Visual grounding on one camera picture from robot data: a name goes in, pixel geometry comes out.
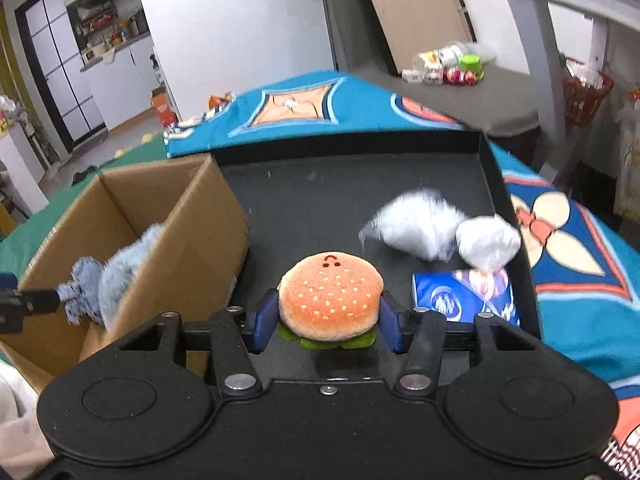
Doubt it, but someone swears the blue patterned blanket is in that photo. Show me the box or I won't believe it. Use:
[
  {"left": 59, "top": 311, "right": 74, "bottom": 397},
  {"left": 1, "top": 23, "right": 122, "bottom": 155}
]
[{"left": 164, "top": 72, "right": 639, "bottom": 479}]

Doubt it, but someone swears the black shallow tray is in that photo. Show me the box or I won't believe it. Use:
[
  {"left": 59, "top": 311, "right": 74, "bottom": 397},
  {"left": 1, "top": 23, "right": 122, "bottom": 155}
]
[{"left": 209, "top": 128, "right": 544, "bottom": 376}]

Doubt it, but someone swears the leaning brown framed board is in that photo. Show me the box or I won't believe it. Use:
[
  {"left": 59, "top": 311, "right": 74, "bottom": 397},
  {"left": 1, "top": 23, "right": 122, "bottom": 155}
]
[{"left": 371, "top": 0, "right": 475, "bottom": 72}]

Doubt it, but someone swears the orange cardboard box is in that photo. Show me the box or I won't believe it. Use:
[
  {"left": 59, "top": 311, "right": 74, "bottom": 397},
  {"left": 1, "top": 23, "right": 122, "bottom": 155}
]
[{"left": 151, "top": 87, "right": 179, "bottom": 127}]

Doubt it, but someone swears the white kitchen cabinet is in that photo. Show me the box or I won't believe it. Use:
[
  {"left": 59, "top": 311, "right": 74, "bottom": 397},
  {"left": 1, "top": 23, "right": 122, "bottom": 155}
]
[{"left": 80, "top": 34, "right": 158, "bottom": 130}]

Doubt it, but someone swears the small white plastic bag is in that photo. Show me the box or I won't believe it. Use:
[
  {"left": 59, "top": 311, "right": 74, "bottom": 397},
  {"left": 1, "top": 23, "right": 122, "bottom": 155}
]
[{"left": 456, "top": 214, "right": 521, "bottom": 274}]

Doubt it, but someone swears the grey denim plush piece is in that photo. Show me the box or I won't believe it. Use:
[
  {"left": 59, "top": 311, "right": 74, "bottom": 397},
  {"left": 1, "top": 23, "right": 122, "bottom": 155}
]
[{"left": 56, "top": 257, "right": 104, "bottom": 326}]

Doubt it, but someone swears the white towel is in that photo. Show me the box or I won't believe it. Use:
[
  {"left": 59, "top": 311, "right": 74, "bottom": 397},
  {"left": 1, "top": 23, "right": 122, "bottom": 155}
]
[{"left": 0, "top": 362, "right": 53, "bottom": 479}]

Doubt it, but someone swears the white plastic tub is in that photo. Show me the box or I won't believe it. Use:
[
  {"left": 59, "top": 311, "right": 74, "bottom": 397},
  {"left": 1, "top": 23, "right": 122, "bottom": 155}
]
[{"left": 412, "top": 41, "right": 497, "bottom": 86}]

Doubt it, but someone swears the red basket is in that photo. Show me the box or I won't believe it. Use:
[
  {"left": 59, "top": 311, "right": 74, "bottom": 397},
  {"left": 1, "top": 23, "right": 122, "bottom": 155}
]
[{"left": 563, "top": 56, "right": 614, "bottom": 129}]

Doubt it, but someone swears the grey desk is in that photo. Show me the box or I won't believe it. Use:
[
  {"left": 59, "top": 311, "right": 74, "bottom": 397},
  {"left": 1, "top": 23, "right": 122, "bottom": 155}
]
[{"left": 506, "top": 0, "right": 639, "bottom": 184}]

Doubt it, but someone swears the blue tissue pack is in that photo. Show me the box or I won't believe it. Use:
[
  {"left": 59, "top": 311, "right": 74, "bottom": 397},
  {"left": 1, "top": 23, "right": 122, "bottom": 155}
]
[{"left": 412, "top": 269, "right": 520, "bottom": 326}]

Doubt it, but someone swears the white fluffy bag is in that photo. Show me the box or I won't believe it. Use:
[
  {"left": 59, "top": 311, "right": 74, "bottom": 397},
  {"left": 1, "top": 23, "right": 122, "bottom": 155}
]
[{"left": 358, "top": 188, "right": 468, "bottom": 262}]

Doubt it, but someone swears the brown cardboard box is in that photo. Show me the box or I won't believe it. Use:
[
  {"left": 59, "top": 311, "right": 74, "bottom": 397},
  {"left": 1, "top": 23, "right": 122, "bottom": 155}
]
[{"left": 1, "top": 155, "right": 250, "bottom": 392}]

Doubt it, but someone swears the grey fluffy plush toy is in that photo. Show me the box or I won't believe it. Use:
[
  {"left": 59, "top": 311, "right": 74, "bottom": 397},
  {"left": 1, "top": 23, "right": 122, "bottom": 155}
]
[{"left": 98, "top": 223, "right": 164, "bottom": 330}]

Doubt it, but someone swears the green cloth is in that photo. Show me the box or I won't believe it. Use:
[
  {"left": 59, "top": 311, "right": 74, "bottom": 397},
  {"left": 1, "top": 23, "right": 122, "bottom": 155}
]
[{"left": 0, "top": 133, "right": 166, "bottom": 278}]

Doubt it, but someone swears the green lidded jar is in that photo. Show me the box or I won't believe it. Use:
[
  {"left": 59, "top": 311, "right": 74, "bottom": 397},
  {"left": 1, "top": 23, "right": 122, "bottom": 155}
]
[{"left": 458, "top": 53, "right": 484, "bottom": 81}]

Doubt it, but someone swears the grey bench mat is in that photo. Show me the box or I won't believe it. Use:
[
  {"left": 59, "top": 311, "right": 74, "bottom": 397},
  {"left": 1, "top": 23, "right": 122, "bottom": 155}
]
[{"left": 352, "top": 63, "right": 539, "bottom": 138}]

